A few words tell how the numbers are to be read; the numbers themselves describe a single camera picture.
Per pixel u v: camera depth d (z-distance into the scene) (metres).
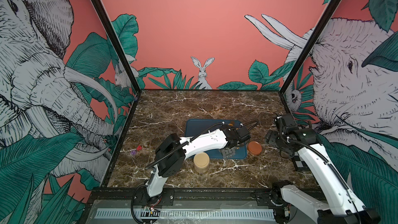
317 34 0.88
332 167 0.42
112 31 0.88
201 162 0.75
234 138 0.57
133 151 0.88
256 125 0.73
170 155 0.46
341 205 0.38
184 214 0.70
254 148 0.91
